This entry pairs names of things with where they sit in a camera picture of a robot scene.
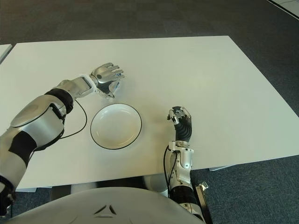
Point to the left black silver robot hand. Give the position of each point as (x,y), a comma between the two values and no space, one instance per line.
(104,75)

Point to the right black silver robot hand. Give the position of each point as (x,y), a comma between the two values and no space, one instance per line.
(184,129)

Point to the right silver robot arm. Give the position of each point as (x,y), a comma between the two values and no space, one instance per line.
(184,163)

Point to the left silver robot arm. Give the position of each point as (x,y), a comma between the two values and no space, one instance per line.
(39,116)

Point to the white plate black rim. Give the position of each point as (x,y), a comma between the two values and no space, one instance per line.
(114,127)

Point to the silver robot torso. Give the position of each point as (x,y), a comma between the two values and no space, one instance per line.
(140,205)

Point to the white side table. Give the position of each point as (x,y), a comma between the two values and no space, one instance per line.
(3,52)

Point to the white panel with black edge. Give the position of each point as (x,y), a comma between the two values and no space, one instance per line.
(292,5)

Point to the white round pedestal base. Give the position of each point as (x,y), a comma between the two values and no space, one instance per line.
(158,184)

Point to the black bar with metal bracket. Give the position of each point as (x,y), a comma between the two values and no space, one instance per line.
(202,200)

